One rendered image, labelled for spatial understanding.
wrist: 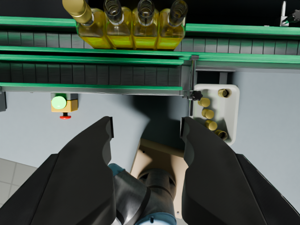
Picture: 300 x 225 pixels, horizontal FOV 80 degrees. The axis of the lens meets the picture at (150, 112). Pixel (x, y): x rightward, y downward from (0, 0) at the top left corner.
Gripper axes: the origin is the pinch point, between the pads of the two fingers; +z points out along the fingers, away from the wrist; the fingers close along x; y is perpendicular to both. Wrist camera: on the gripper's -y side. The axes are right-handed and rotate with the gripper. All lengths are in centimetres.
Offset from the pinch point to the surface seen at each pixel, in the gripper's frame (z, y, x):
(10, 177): 101, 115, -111
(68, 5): 22.1, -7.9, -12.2
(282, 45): 49, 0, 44
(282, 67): 47, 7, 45
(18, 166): 104, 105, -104
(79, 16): 23.3, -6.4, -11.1
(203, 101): 49, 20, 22
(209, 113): 48, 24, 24
